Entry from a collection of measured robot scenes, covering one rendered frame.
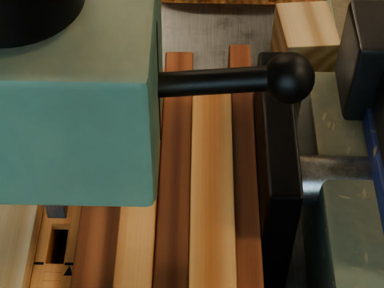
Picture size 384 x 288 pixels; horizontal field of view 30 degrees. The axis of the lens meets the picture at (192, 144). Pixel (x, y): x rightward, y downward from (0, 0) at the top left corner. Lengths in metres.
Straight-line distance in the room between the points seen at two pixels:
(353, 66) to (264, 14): 0.19
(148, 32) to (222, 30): 0.27
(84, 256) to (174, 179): 0.06
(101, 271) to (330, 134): 0.13
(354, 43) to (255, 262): 0.12
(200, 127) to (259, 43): 0.17
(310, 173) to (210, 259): 0.07
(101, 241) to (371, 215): 0.13
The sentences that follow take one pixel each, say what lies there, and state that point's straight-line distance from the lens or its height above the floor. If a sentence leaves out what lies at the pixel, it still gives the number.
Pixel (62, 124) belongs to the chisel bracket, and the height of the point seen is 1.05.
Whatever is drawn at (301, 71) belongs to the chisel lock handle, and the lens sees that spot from 0.27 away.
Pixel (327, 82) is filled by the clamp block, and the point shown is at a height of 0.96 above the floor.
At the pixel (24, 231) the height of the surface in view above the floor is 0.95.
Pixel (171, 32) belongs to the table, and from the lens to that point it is 0.51.
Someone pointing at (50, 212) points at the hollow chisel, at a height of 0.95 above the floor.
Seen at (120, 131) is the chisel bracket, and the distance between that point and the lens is 0.25.
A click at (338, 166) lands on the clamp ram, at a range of 0.35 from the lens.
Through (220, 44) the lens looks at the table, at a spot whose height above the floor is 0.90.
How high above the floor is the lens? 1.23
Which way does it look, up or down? 49 degrees down
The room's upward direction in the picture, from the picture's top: 1 degrees clockwise
